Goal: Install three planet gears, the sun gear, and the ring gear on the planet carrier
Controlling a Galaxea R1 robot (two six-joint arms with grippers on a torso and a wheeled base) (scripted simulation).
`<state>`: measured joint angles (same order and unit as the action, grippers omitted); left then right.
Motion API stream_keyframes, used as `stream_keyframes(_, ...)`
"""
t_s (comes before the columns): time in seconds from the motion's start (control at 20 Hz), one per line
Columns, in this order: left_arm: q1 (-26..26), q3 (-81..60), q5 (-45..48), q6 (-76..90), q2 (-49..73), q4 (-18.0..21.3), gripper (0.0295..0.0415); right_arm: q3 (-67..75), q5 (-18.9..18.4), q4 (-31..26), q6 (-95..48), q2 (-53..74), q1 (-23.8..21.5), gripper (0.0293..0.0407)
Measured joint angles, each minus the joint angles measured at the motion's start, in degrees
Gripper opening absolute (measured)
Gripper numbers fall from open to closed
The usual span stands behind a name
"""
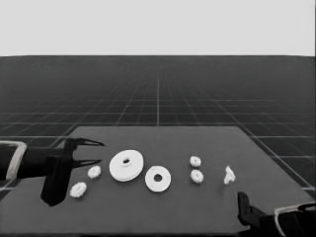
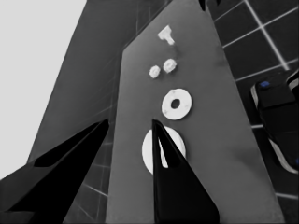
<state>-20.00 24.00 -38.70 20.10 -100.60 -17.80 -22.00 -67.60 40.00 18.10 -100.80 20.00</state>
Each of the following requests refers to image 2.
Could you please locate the white toothed gear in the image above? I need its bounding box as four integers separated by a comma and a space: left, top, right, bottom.
163, 58, 178, 75
149, 64, 162, 79

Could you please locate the small white T-shaped piece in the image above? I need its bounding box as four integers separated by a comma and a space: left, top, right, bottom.
157, 24, 176, 47

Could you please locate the large thick white disc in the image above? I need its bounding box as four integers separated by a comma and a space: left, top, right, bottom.
141, 125, 187, 175

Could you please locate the white round carrier with pins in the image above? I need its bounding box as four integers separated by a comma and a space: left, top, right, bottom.
161, 88, 193, 121

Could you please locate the dark robot body block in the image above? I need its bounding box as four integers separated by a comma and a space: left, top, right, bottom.
249, 68, 299, 175

